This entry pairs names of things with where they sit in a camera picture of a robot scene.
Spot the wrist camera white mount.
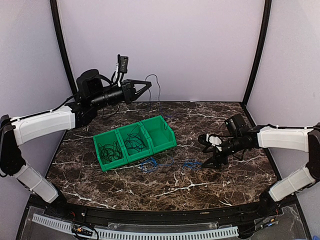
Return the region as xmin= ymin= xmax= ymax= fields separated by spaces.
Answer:
xmin=111 ymin=54 xmax=129 ymax=86
xmin=198 ymin=133 xmax=223 ymax=151

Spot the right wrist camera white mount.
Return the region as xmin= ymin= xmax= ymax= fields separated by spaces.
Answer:
xmin=198 ymin=133 xmax=223 ymax=151

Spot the black front rail base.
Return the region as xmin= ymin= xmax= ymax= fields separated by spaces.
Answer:
xmin=16 ymin=195 xmax=312 ymax=240

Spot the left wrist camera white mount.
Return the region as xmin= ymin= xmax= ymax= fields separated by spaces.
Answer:
xmin=111 ymin=54 xmax=129 ymax=86

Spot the light blue cable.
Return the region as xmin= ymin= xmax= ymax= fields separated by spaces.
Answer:
xmin=139 ymin=156 xmax=175 ymax=174
xmin=181 ymin=159 xmax=204 ymax=171

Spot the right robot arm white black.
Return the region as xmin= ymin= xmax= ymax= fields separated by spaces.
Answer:
xmin=198 ymin=114 xmax=320 ymax=217

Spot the green plastic three-compartment bin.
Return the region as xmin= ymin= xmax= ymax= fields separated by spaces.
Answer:
xmin=93 ymin=115 xmax=177 ymax=172

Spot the black frame post left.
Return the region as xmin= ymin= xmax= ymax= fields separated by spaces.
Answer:
xmin=49 ymin=0 xmax=78 ymax=107

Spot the black frame post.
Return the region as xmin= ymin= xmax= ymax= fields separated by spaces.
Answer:
xmin=49 ymin=0 xmax=78 ymax=107
xmin=242 ymin=0 xmax=272 ymax=108

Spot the dark blue thin cable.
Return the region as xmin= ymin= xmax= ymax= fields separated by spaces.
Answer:
xmin=124 ymin=124 xmax=148 ymax=154

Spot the black thin cable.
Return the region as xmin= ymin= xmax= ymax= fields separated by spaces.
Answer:
xmin=96 ymin=134 xmax=125 ymax=165

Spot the black frame post right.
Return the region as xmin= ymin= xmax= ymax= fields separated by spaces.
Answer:
xmin=242 ymin=0 xmax=272 ymax=108

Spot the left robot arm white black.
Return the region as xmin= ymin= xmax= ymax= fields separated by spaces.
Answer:
xmin=0 ymin=69 xmax=152 ymax=218

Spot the white slotted cable duct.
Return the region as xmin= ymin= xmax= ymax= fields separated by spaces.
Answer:
xmin=32 ymin=213 xmax=239 ymax=240

